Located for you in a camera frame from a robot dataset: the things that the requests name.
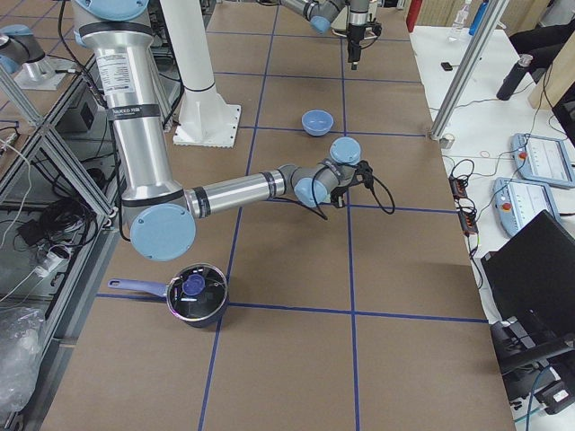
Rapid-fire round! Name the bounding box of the black laptop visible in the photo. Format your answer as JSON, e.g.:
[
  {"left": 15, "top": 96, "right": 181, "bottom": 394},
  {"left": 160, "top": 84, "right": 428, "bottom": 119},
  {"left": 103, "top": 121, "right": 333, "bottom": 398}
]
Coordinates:
[{"left": 480, "top": 209, "right": 575, "bottom": 351}]

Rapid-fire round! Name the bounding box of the crumpled clear plastic bag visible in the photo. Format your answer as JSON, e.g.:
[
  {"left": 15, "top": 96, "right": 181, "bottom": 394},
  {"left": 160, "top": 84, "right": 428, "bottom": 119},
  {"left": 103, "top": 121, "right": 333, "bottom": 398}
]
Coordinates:
[{"left": 1, "top": 307, "right": 45, "bottom": 415}]

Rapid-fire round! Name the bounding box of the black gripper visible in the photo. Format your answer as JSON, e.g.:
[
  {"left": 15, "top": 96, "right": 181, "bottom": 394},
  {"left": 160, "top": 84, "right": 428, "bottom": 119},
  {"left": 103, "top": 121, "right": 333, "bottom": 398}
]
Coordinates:
[
  {"left": 346, "top": 22, "right": 382, "bottom": 70},
  {"left": 330, "top": 172, "right": 373, "bottom": 209}
]

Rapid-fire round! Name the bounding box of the orange black power strip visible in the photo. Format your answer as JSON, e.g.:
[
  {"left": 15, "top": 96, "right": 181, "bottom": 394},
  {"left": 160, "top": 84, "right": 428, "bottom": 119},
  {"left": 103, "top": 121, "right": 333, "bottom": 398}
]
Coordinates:
[{"left": 448, "top": 175, "right": 479, "bottom": 237}]

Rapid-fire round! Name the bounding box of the black water bottle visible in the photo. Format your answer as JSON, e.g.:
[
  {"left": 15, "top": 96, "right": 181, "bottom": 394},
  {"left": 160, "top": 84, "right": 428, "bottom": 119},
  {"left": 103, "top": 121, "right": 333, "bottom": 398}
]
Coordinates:
[{"left": 496, "top": 54, "right": 534, "bottom": 101}]

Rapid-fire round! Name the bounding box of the aluminium frame post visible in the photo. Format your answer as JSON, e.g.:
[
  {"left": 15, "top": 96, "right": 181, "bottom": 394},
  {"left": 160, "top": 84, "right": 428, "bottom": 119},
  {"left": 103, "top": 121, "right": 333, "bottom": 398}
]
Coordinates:
[{"left": 429, "top": 0, "right": 509, "bottom": 149}]

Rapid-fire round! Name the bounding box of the blue bowl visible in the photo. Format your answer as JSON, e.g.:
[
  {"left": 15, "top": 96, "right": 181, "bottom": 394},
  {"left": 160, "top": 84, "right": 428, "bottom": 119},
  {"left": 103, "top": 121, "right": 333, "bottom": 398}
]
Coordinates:
[{"left": 301, "top": 110, "right": 334, "bottom": 136}]

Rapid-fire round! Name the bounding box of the dark blue saucepan with lid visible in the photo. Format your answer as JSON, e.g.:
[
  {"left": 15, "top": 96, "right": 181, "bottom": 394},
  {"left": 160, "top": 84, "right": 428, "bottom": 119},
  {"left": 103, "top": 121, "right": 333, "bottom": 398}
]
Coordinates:
[{"left": 108, "top": 263, "right": 229, "bottom": 328}]

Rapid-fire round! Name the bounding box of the far blue teach pendant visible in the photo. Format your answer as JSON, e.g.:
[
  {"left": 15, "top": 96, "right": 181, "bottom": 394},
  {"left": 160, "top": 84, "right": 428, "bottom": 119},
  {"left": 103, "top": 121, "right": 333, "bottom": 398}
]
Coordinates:
[{"left": 510, "top": 133, "right": 574, "bottom": 189}]

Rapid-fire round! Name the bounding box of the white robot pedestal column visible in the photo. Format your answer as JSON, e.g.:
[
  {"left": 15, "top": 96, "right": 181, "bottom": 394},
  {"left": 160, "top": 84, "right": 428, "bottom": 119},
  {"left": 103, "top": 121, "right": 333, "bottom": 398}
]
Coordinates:
[{"left": 161, "top": 0, "right": 241, "bottom": 148}]

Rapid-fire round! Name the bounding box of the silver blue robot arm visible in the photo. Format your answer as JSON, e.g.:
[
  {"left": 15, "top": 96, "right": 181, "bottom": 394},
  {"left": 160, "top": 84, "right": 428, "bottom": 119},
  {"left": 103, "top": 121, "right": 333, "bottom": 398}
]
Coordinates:
[
  {"left": 257, "top": 0, "right": 383, "bottom": 71},
  {"left": 73, "top": 1, "right": 368, "bottom": 261}
]

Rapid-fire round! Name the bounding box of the near blue teach pendant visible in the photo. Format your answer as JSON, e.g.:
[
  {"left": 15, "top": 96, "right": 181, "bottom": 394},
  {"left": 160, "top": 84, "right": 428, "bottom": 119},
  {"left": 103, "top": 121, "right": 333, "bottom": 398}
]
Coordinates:
[{"left": 493, "top": 177, "right": 561, "bottom": 237}]

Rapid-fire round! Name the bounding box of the blue teach pendant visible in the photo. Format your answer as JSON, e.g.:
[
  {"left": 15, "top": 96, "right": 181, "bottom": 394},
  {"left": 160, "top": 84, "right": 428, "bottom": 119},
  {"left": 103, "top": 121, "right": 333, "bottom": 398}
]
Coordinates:
[
  {"left": 493, "top": 177, "right": 561, "bottom": 237},
  {"left": 510, "top": 133, "right": 574, "bottom": 189}
]

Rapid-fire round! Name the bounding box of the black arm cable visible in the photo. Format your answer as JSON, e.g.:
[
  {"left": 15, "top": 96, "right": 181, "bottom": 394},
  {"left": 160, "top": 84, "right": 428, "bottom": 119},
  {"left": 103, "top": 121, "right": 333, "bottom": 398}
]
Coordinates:
[{"left": 264, "top": 161, "right": 396, "bottom": 221}]

